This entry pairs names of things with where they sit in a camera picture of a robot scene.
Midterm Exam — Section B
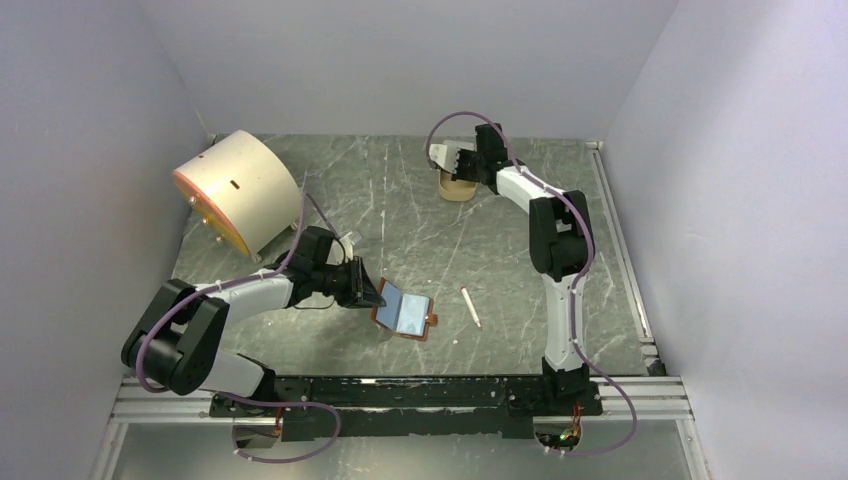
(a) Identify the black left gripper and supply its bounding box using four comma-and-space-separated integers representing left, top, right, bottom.
312, 255, 386, 309

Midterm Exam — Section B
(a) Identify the brown leather card holder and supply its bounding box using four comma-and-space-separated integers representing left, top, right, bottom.
371, 278, 438, 341

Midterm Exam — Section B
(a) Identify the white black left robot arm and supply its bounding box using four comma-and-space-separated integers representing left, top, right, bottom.
120, 226, 386, 416

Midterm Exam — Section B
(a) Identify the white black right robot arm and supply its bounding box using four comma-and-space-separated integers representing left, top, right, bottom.
455, 124, 594, 414

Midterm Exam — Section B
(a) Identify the beige card tray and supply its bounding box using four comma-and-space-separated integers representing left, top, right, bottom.
438, 171, 477, 202

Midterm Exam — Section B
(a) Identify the red capped white marker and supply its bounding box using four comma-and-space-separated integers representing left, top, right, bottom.
460, 285, 482, 330

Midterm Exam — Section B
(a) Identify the beige cylindrical drum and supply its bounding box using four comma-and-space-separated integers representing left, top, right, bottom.
172, 130, 302, 259

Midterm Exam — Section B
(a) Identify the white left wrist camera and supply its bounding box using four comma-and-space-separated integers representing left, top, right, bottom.
340, 230, 363, 258

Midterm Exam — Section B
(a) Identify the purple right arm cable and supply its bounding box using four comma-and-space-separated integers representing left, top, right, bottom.
425, 111, 639, 460

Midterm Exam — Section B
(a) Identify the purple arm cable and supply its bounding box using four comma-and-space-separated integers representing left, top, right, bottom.
134, 192, 342, 465
425, 111, 639, 460

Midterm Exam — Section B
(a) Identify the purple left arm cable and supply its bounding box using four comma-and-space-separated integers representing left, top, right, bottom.
134, 192, 342, 465

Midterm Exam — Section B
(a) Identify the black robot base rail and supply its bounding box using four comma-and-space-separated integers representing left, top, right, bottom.
209, 374, 603, 442

